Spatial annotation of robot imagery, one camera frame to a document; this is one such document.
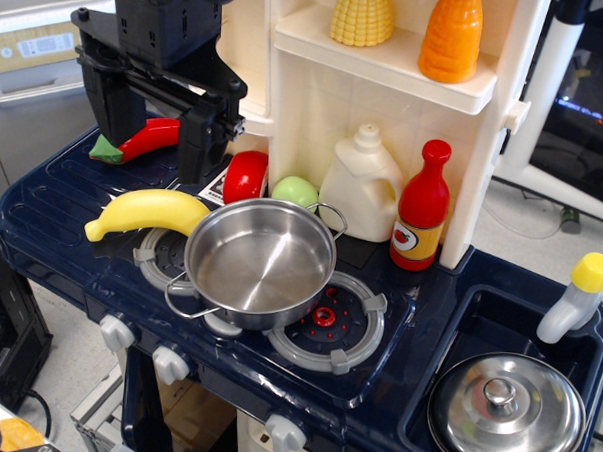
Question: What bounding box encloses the stainless steel pot lid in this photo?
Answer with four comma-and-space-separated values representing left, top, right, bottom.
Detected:
427, 352, 587, 452

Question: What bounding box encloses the right grey stove burner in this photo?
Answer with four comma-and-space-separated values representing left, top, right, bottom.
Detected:
267, 272, 387, 376

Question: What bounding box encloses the navy toy kitchen counter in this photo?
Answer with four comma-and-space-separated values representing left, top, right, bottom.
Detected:
0, 105, 603, 452

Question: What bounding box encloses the orange toy juice bottle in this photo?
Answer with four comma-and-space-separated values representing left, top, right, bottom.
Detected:
418, 0, 484, 84

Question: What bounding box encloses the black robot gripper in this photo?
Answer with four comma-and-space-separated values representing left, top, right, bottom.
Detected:
71, 0, 248, 184

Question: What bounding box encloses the navy toy sink basin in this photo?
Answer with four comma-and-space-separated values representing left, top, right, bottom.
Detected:
402, 287, 603, 452

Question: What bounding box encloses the grey yellow toy faucet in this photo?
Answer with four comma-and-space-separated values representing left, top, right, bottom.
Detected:
536, 252, 603, 344

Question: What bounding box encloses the black computer case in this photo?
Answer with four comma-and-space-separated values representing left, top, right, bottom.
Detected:
0, 253, 52, 412

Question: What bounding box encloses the cream toy detergent jug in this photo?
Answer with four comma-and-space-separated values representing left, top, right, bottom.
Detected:
319, 124, 404, 243

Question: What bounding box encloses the grey metal cabinet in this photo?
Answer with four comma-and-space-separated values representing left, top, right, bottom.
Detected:
0, 0, 115, 193

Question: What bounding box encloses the left grey stove knob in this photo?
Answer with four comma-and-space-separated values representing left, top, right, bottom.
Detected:
99, 315, 136, 352

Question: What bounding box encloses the red toy ketchup bottle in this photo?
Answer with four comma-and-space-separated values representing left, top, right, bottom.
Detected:
389, 139, 452, 271

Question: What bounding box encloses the red toy chili pepper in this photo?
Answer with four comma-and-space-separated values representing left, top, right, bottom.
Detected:
88, 118, 181, 165

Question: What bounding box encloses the white frame post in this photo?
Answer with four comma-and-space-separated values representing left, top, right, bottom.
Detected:
494, 0, 603, 220

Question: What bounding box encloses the grey stove burner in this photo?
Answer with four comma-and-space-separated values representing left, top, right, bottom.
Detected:
132, 228, 243, 338
267, 272, 387, 376

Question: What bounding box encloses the green toy apple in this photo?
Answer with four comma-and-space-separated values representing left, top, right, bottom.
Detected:
271, 176, 319, 207

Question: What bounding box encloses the cream toy kitchen shelf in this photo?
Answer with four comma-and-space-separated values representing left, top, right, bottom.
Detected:
217, 0, 550, 269

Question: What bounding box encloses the yellow toy banana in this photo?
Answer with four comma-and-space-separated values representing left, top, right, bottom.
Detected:
84, 189, 210, 242

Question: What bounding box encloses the right grey stove knob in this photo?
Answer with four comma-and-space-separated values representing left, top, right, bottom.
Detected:
265, 414, 306, 452

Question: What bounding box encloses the middle grey stove knob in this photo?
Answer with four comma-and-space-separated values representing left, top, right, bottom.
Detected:
153, 346, 190, 385

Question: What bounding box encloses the left grey stove burner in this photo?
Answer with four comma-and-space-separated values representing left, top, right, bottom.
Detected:
132, 228, 243, 338

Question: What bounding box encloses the yellow toy corn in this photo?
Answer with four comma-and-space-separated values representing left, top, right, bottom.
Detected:
329, 0, 395, 48

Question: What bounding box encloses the grey stove knob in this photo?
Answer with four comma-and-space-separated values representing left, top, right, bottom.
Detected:
265, 414, 306, 452
99, 315, 136, 352
153, 346, 190, 385

